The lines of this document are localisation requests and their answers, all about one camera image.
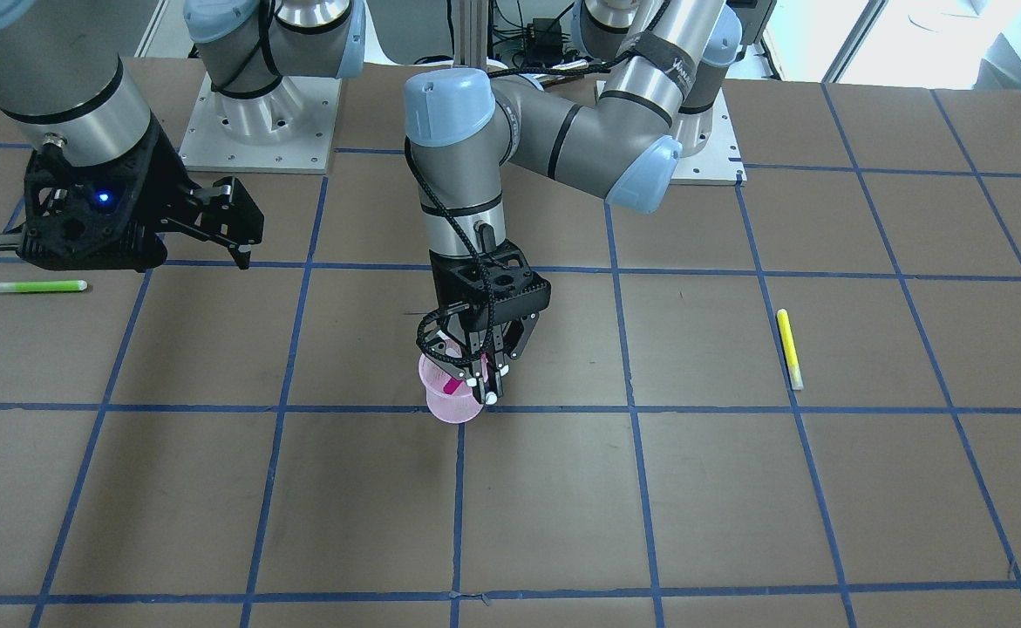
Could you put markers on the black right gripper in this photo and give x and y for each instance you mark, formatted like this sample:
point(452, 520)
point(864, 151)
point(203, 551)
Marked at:
point(164, 186)

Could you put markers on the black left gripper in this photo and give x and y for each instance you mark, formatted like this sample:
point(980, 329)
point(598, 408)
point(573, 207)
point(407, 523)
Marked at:
point(517, 337)

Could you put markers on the purple highlighter pen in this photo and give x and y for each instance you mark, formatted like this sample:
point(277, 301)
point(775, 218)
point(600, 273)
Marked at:
point(487, 382)

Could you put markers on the pink highlighter pen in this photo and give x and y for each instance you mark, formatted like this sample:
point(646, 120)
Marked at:
point(451, 386)

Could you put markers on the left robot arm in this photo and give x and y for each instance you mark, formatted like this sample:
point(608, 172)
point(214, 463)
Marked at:
point(666, 62)

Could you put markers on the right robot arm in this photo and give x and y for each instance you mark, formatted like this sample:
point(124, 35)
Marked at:
point(141, 114)

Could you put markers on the pink mesh cup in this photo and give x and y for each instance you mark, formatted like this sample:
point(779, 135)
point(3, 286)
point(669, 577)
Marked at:
point(456, 409)

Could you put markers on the green highlighter pen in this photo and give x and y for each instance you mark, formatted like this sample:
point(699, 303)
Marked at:
point(43, 287)

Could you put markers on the yellow highlighter pen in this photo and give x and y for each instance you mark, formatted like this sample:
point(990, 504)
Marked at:
point(792, 359)

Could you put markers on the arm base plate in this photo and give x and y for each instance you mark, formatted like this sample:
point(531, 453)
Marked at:
point(703, 148)
point(288, 131)

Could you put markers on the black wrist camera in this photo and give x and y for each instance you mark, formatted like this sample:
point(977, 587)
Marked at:
point(88, 218)

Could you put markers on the aluminium profile post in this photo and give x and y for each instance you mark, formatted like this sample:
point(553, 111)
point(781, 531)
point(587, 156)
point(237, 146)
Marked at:
point(470, 21)

